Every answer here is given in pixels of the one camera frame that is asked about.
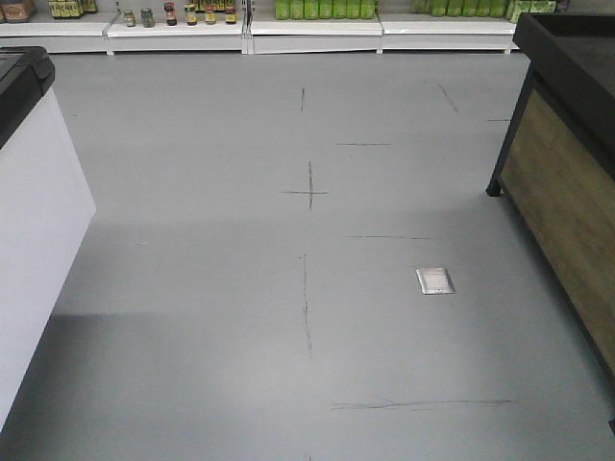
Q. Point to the dark-lidded glass jar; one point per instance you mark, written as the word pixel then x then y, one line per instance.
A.
pixel 147 18

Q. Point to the metal floor socket plate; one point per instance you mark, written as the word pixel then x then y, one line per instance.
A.
pixel 435 281

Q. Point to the white store shelf unit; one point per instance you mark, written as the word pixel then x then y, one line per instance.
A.
pixel 257 32

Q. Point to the row of green bottles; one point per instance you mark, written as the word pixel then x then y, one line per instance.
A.
pixel 324 9

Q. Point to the dark sauce jar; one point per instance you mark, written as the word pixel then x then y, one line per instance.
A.
pixel 190 14

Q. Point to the white chest freezer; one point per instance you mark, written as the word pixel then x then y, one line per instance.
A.
pixel 46 208

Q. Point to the black wooden fruit display table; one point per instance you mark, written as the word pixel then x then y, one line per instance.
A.
pixel 556 165

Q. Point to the green-lidded glass jar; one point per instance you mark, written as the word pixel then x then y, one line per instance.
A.
pixel 129 18

